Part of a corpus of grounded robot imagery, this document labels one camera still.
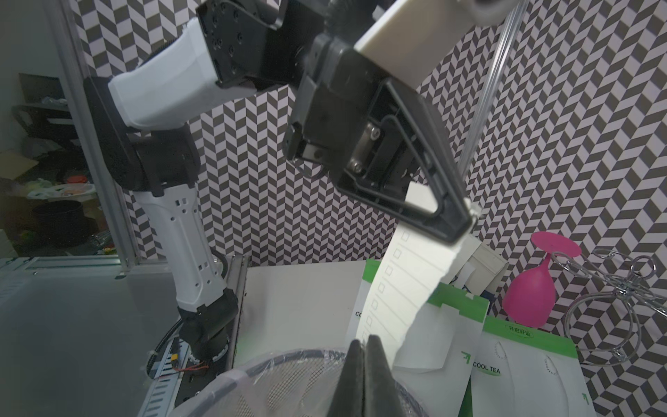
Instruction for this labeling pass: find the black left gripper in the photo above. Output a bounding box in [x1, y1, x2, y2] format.
[283, 34, 472, 244]

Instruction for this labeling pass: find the trash bin with plastic liner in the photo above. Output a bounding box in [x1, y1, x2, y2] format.
[172, 349, 426, 416]

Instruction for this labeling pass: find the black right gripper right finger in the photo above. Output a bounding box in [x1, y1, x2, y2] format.
[364, 335, 406, 417]

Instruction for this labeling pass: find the white paper receipt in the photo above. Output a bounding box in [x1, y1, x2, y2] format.
[353, 181, 470, 366]

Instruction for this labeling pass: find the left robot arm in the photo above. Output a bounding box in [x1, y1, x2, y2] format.
[84, 1, 474, 365]

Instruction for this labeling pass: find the green white takeout bag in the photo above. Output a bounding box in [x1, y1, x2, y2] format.
[459, 316, 596, 416]
[343, 259, 491, 417]

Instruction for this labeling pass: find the pink plastic wine glass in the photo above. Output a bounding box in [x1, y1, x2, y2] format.
[502, 231, 582, 328]

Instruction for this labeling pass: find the blue paper bag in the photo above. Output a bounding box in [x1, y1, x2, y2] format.
[441, 235, 509, 302]

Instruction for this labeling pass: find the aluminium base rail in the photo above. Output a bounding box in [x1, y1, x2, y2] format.
[138, 256, 249, 416]

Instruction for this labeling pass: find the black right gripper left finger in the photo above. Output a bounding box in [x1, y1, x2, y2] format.
[327, 340, 365, 417]

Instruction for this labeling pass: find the chrome wire glass rack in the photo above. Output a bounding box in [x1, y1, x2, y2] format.
[551, 247, 666, 368]

